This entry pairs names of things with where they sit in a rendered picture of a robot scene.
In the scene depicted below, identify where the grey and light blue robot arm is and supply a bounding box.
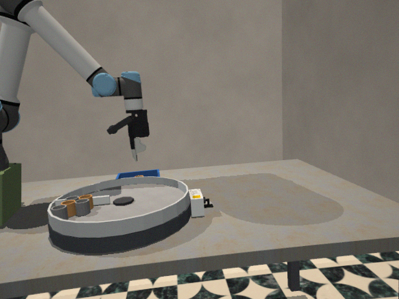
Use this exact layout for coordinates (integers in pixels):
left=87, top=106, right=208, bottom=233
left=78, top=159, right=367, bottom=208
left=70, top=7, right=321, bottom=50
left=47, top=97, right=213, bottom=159
left=0, top=0, right=143, bottom=170

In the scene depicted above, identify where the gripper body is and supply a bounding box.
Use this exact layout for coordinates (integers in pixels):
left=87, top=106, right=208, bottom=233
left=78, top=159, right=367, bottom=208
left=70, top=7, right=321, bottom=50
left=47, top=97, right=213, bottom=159
left=126, top=110, right=150, bottom=138

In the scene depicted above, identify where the grey metal sleeve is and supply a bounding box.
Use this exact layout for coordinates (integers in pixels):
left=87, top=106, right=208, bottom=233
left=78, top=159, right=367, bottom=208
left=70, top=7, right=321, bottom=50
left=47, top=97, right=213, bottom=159
left=75, top=199, right=90, bottom=216
left=65, top=196, right=79, bottom=201
left=51, top=205, right=69, bottom=220

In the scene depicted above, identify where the blue plastic crate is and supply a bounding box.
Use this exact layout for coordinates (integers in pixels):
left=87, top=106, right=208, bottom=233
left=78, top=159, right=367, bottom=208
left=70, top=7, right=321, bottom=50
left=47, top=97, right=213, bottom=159
left=116, top=169, right=160, bottom=179

